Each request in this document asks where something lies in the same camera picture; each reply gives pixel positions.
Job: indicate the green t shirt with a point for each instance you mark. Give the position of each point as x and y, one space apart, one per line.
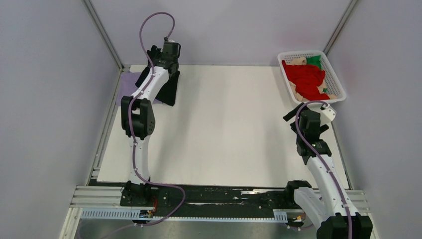
314 60

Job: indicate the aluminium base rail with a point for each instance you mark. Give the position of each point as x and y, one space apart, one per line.
109 197

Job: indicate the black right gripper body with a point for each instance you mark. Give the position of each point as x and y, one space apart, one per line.
322 128

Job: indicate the left aluminium frame post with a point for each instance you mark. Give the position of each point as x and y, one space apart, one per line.
103 33

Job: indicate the black t shirt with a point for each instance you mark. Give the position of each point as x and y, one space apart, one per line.
167 93

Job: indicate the right aluminium frame post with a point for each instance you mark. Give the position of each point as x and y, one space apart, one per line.
352 4

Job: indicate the red t shirt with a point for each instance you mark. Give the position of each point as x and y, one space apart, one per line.
307 82

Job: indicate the beige t shirt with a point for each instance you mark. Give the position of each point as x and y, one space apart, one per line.
298 61

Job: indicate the folded lilac t shirt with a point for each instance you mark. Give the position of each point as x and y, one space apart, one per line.
127 85

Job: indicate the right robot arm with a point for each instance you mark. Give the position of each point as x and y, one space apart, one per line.
332 212

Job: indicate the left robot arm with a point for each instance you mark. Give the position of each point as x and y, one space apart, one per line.
158 81

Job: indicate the aluminium frame post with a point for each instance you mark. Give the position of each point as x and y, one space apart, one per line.
103 33
352 4

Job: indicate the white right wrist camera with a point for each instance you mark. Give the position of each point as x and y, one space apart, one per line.
327 114

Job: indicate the white plastic laundry basket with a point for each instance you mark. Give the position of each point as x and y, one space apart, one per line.
333 85

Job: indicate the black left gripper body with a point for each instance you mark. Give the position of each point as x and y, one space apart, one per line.
158 56

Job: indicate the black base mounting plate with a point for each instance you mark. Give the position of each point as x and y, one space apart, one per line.
195 201

